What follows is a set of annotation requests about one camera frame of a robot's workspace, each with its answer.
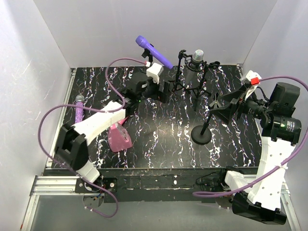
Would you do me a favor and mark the black tripod shock-mount stand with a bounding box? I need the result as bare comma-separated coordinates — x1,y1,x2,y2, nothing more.
171,50,220,111

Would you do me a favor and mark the black round-base stand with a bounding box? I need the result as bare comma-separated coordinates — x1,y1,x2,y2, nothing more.
141,49,153,63
191,92,223,145

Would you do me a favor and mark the silver microphone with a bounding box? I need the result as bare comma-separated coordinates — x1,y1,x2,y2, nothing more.
185,50,204,85

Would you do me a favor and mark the purple smooth microphone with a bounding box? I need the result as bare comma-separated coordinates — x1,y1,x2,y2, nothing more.
135,36,173,69

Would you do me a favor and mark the purple glitter microphone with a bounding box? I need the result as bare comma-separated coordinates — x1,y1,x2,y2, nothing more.
75,94,85,123

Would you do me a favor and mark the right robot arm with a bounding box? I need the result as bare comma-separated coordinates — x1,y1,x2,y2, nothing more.
211,82,301,225

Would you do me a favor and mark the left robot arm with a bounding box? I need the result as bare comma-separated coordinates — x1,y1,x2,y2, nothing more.
55,77,171,183

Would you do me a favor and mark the pink microphone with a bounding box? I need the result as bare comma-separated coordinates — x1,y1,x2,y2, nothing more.
118,117,128,125

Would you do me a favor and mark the pink microphone holder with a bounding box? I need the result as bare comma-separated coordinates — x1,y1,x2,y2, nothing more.
108,122,132,153

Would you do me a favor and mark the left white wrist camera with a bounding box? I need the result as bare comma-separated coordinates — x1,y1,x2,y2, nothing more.
145,62,164,84

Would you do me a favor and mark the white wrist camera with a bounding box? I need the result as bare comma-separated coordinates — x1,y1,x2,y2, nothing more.
145,62,164,84
240,70,262,101

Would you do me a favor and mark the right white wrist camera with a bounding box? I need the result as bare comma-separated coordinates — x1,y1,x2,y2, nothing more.
240,70,262,101

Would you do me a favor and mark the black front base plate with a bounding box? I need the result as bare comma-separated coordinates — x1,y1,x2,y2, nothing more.
74,167,260,203

